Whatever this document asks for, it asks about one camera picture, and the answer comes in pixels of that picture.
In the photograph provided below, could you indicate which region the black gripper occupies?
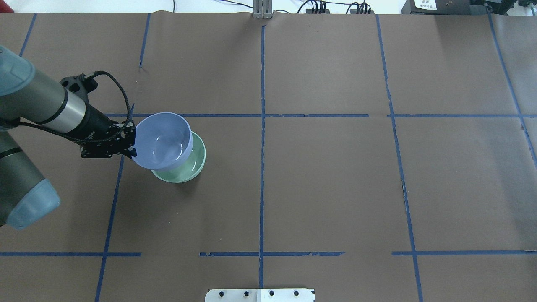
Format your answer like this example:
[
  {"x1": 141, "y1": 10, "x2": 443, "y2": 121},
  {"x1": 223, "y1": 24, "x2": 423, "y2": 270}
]
[{"x1": 78, "y1": 105, "x2": 137, "y2": 159}]

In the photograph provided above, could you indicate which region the blue bowl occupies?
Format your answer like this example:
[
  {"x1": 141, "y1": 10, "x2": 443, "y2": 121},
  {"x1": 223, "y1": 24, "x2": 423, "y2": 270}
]
[{"x1": 132, "y1": 112, "x2": 193, "y2": 171}]

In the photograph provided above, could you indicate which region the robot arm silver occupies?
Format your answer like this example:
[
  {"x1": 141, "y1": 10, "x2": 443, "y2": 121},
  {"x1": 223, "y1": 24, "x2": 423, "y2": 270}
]
[{"x1": 0, "y1": 47, "x2": 137, "y2": 230}]

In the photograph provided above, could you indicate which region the green bowl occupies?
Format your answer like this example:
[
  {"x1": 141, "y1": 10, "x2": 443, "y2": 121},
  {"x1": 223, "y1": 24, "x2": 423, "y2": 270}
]
[{"x1": 151, "y1": 132, "x2": 206, "y2": 183}]

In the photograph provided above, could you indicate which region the black computer box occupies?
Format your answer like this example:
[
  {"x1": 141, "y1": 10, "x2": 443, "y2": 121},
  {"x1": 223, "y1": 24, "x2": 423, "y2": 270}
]
[{"x1": 401, "y1": 0, "x2": 488, "y2": 16}]

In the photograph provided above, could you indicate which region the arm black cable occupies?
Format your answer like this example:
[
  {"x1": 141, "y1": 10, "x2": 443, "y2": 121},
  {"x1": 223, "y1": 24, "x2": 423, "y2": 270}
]
[{"x1": 17, "y1": 70, "x2": 133, "y2": 143}]

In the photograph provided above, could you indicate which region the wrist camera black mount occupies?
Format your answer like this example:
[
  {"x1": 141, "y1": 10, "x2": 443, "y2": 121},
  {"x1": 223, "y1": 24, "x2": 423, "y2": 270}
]
[{"x1": 59, "y1": 74, "x2": 98, "y2": 103}]

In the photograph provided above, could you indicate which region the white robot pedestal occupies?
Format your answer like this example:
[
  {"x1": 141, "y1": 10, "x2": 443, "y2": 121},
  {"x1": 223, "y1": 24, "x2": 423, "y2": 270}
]
[{"x1": 204, "y1": 288, "x2": 316, "y2": 302}]

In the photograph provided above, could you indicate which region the aluminium frame post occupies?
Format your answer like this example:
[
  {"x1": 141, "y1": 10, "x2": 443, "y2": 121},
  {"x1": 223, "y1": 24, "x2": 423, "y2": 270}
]
[{"x1": 253, "y1": 0, "x2": 274, "y2": 20}]

